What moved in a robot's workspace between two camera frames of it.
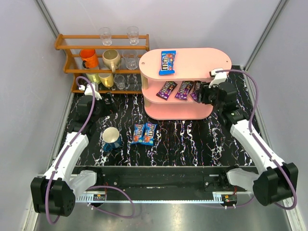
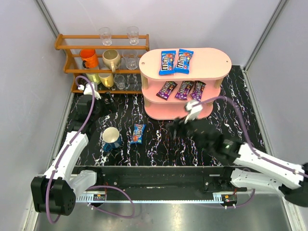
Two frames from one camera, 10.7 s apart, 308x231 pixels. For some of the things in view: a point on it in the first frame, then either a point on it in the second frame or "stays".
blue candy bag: (149, 133) → (184, 61)
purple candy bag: (184, 90) stays
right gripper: (205, 94) → (184, 127)
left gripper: (106, 105) stays
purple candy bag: (166, 90) stays
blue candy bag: (138, 134) stays
